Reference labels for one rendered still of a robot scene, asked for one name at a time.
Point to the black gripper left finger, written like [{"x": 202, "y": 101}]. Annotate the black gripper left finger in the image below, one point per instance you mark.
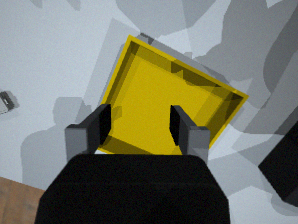
[{"x": 85, "y": 138}]

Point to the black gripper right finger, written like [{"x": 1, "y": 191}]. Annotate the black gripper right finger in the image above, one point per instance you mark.
[{"x": 191, "y": 139}]

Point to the yellow shallow tray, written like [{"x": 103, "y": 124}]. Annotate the yellow shallow tray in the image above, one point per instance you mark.
[{"x": 143, "y": 87}]

